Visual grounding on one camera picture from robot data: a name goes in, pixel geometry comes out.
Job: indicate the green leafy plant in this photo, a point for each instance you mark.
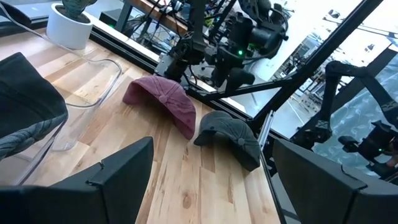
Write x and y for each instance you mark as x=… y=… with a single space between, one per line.
x=74 y=7

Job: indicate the white plant pot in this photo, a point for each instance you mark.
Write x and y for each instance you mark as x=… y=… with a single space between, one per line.
x=68 y=31

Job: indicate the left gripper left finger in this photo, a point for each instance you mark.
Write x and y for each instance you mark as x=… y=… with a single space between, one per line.
x=93 y=199

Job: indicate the dark grey baseball cap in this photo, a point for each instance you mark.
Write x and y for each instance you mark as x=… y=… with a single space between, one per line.
x=28 y=102
x=233 y=137

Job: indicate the person's right hand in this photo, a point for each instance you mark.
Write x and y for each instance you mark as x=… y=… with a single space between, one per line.
x=393 y=160

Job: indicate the clear plastic bin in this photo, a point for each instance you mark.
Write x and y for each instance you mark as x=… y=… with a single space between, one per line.
x=99 y=87
x=31 y=165

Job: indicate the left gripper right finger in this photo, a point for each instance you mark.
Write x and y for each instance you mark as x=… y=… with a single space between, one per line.
x=326 y=199

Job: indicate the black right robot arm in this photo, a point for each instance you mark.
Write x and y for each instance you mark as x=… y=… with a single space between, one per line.
x=267 y=37

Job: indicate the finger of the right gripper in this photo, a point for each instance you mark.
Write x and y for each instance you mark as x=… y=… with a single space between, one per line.
x=219 y=79
x=241 y=77

